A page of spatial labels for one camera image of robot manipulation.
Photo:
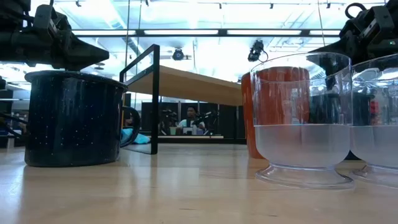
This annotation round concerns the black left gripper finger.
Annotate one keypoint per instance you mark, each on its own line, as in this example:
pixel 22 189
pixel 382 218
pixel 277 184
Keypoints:
pixel 87 56

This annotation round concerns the clear plastic footed cup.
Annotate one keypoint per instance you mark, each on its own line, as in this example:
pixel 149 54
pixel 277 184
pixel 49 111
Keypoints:
pixel 376 146
pixel 303 146

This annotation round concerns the black-framed wooden shelf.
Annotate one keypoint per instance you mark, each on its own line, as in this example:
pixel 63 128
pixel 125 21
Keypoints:
pixel 186 85

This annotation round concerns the cyan cloth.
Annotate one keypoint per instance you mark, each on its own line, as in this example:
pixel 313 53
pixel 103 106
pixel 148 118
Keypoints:
pixel 138 138

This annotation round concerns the person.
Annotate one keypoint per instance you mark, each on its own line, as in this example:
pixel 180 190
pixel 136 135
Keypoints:
pixel 191 121

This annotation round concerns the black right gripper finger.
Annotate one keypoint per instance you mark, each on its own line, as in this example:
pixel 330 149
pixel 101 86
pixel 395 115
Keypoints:
pixel 343 45

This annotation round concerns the black ceiling-hung camera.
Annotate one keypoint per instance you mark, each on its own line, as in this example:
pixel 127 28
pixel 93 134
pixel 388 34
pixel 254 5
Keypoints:
pixel 256 49

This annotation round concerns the dark blue speckled enamel mug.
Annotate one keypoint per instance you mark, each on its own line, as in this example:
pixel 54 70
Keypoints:
pixel 71 118

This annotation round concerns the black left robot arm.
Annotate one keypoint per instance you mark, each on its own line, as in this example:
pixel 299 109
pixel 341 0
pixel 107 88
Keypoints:
pixel 12 12

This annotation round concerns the black round ceiling fixture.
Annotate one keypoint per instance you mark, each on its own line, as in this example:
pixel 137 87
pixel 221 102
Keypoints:
pixel 178 54

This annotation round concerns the background black robot arm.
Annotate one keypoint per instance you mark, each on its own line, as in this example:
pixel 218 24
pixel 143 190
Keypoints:
pixel 206 117
pixel 169 119

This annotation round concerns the white mug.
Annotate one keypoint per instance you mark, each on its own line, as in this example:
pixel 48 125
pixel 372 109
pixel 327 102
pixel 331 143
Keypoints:
pixel 247 118

